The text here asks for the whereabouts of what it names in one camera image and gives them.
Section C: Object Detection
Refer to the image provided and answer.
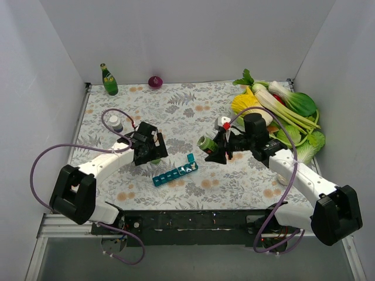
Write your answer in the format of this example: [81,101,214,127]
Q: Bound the bok choy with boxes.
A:
[268,81,317,117]

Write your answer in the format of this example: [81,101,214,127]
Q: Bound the green long beans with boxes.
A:
[271,103,321,135]

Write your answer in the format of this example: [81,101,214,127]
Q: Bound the green lettuce head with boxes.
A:
[296,131,326,165]

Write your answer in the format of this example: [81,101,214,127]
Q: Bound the red pepper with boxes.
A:
[272,94,286,106]

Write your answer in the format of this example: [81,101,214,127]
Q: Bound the floral tablecloth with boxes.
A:
[62,81,326,211]

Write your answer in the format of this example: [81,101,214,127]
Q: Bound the green plastic tray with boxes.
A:
[233,81,321,150]

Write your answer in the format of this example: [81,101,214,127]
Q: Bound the red onion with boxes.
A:
[148,76,163,89]

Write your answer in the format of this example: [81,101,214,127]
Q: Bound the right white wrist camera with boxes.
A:
[214,116,231,131]

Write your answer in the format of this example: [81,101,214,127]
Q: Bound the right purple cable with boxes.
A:
[228,106,305,254]

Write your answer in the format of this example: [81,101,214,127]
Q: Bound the white pill bottle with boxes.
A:
[108,115,123,133]

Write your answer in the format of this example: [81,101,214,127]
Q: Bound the green pill bottle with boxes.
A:
[197,136,218,155]

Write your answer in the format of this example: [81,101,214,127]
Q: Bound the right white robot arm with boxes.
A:
[197,113,363,246]

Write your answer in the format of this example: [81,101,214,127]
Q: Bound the green glass bottle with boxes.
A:
[100,63,118,95]

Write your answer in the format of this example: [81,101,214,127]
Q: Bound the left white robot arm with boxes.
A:
[49,122,168,234]

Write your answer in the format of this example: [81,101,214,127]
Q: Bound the yellow napa cabbage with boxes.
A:
[231,86,273,126]

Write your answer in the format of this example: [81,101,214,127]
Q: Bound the white pills in organizer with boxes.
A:
[185,164,196,173]

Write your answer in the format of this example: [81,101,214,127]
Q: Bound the green leafy herb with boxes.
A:
[233,68,254,86]

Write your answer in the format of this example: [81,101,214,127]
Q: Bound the teal weekly pill organizer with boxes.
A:
[152,153,199,187]

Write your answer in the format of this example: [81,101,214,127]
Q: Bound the white cabbage on table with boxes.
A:
[277,174,289,186]

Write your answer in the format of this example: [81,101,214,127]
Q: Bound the green round cabbage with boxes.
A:
[276,125,302,148]

